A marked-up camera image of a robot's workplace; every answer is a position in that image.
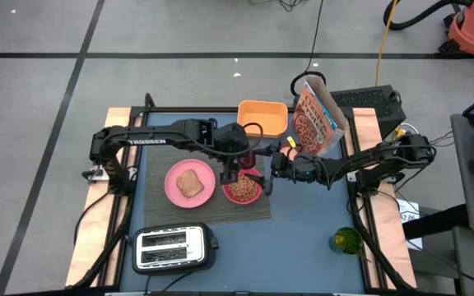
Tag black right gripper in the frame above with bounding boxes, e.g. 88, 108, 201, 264
243, 143, 306, 197

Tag white printed paper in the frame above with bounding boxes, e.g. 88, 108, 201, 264
396, 199, 424, 250

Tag black two-slot toaster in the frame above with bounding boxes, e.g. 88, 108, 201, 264
132, 223, 220, 275

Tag orange plastic bin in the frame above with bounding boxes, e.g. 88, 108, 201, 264
236, 99, 290, 140

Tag grey woven placemat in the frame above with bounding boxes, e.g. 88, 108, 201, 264
143, 139, 272, 228

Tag black toaster power cord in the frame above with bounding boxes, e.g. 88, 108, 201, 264
144, 271, 193, 295

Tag green pepper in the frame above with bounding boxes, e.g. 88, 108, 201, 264
329, 226, 365, 256

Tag brown toast slice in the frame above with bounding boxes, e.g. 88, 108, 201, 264
175, 169, 205, 198

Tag dark red apple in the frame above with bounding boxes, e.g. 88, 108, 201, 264
239, 151, 258, 170

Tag pink plate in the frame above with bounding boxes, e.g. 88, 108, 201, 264
164, 159, 216, 209

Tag black aluminium table frame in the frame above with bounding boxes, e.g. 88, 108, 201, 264
72, 93, 419, 296

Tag black vacuum hose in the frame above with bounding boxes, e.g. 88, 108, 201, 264
383, 0, 474, 32

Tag black floor cable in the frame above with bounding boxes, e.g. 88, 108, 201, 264
290, 0, 324, 98

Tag cereal rings heap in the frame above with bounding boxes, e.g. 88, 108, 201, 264
228, 174, 259, 202

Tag yellow floor cable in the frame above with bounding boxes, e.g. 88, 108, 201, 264
375, 0, 399, 87

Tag wooden side board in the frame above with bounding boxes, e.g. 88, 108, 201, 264
64, 107, 133, 288
351, 107, 418, 289

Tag coral red bowl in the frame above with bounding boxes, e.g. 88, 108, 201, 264
222, 168, 264, 206

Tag Cheerios cereal box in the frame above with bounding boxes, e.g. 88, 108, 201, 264
292, 76, 350, 156

